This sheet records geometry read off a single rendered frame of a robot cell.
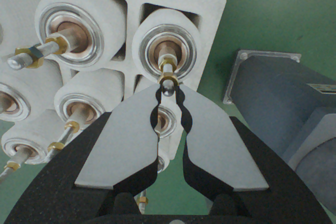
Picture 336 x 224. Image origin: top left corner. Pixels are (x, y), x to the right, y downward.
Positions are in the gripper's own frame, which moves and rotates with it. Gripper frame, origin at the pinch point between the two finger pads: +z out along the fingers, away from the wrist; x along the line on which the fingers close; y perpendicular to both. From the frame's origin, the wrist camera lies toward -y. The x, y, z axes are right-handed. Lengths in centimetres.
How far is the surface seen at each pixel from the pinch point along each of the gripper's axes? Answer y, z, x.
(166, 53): -0.4, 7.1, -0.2
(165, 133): 14.6, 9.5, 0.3
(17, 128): 16.2, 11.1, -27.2
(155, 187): 82, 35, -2
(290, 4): -6.0, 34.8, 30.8
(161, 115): 10.7, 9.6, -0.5
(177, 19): -3.6, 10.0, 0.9
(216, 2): -5.4, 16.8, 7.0
